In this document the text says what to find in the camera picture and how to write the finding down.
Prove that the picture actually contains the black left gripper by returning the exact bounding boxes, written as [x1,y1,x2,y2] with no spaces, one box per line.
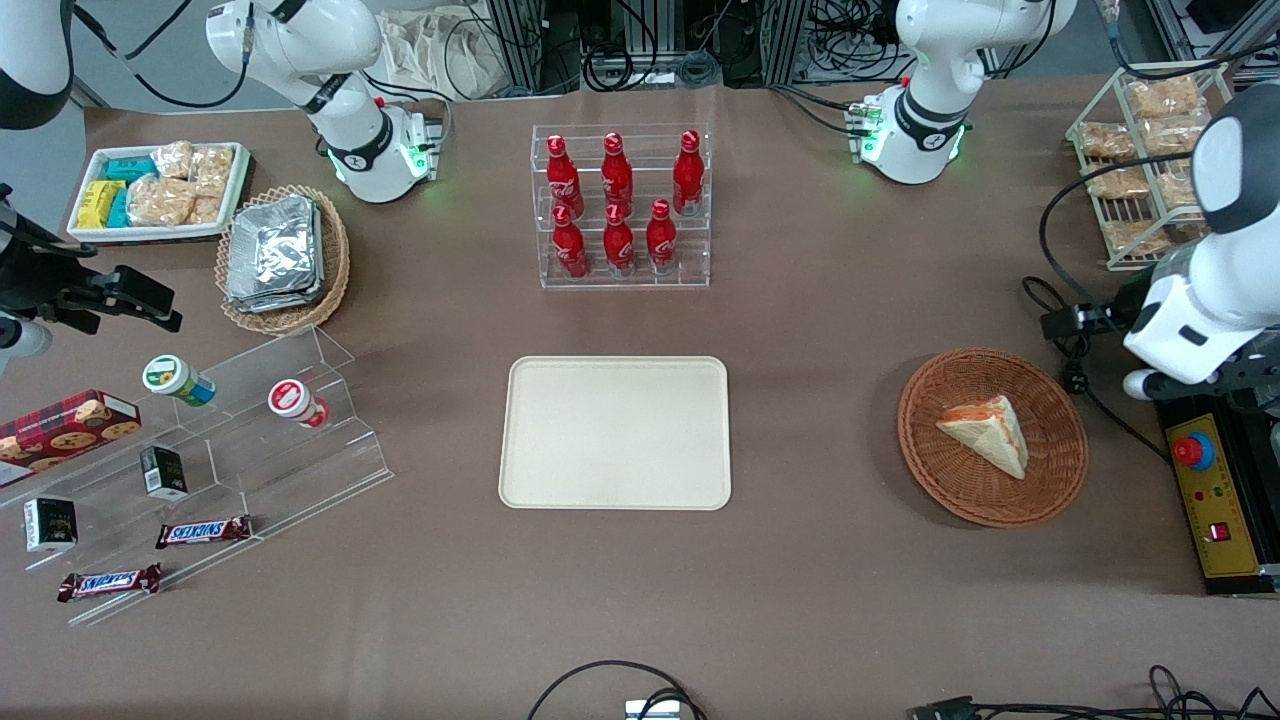
[1041,300,1136,341]

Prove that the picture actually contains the triangular sandwich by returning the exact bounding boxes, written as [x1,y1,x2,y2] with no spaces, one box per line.
[936,396,1030,481]

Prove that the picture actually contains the white rectangular snack tray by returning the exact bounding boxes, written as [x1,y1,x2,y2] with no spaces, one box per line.
[67,142,252,245]

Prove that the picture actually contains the round brown wicker basket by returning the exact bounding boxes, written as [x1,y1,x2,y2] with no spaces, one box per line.
[897,347,1089,529]

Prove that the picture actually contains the light wicker basket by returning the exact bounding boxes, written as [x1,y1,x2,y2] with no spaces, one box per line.
[215,184,352,337]

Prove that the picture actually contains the cream plastic serving tray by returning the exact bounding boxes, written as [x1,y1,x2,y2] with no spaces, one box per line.
[498,356,732,512]

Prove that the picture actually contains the green lid yogurt cup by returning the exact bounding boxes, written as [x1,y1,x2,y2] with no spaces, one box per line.
[142,355,217,407]

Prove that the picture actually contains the clear bagged pastry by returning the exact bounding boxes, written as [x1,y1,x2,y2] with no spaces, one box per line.
[1143,117,1207,157]
[1127,76,1202,120]
[1088,166,1152,202]
[1080,122,1137,162]
[1102,218,1172,257]
[1155,170,1203,210]

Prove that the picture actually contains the yellow snack packet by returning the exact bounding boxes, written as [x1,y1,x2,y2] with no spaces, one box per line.
[77,180,127,230]

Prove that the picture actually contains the silver foil pack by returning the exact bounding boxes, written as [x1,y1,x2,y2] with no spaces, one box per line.
[225,282,325,314]
[228,195,321,301]

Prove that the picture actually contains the red cookie box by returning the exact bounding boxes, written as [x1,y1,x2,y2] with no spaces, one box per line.
[0,390,142,490]

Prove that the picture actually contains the small black carton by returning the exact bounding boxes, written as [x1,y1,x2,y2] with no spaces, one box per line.
[24,497,79,554]
[140,446,190,502]

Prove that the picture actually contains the red lid yogurt cup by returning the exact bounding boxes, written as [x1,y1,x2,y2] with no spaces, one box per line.
[268,379,332,430]

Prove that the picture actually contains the clear acrylic stepped shelf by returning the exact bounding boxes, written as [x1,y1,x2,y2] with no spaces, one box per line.
[0,325,394,628]

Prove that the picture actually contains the brown Snickers bar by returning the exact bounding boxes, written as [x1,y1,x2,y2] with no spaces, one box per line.
[156,516,254,550]
[57,564,164,603]

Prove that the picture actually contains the yellow emergency stop panel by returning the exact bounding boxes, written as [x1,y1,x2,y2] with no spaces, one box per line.
[1164,410,1264,582]

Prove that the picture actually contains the black machine housing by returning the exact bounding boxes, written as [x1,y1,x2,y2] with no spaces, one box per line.
[1155,395,1280,598]

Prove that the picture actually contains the beige cloth bag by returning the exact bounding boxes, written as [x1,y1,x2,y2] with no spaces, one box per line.
[378,8,512,102]

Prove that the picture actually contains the red cola bottle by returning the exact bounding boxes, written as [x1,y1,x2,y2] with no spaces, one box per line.
[603,203,637,279]
[646,198,680,276]
[672,130,706,217]
[601,132,635,217]
[546,135,586,220]
[552,205,590,280]

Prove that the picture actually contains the clear acrylic bottle rack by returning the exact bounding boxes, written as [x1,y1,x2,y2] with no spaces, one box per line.
[531,124,712,290]

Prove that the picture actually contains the black power cable with plug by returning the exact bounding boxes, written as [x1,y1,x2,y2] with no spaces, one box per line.
[1022,275,1172,463]

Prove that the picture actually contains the dark right wrist camera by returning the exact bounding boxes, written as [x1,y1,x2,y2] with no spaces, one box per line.
[38,303,103,337]

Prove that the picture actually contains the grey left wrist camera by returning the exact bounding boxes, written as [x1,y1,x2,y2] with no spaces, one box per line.
[1125,368,1219,403]

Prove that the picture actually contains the white wire rack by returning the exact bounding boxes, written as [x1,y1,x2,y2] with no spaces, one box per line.
[1065,62,1237,272]

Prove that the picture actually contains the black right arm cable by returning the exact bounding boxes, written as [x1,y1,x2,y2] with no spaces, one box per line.
[70,0,253,111]

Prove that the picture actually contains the aluminium frame post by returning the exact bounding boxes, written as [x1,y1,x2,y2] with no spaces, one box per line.
[488,0,563,97]
[760,0,813,87]

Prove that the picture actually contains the black cable with connector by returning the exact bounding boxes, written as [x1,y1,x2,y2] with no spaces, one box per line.
[908,665,1280,720]

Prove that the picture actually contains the black cable bundle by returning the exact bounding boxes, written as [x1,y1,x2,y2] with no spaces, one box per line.
[578,0,723,93]

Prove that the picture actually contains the black looped cable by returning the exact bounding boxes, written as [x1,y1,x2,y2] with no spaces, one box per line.
[527,660,707,720]

